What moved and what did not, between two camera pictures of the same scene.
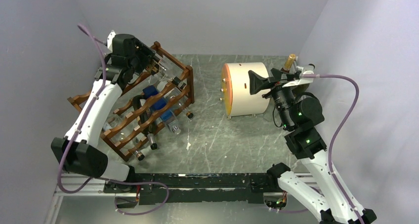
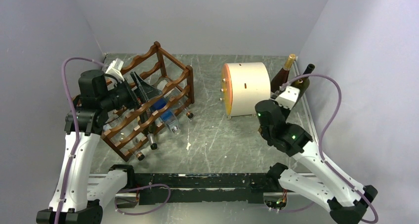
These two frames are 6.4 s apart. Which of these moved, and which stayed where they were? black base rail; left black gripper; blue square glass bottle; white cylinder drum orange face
Moved: left black gripper
Stayed: black base rail; blue square glass bottle; white cylinder drum orange face
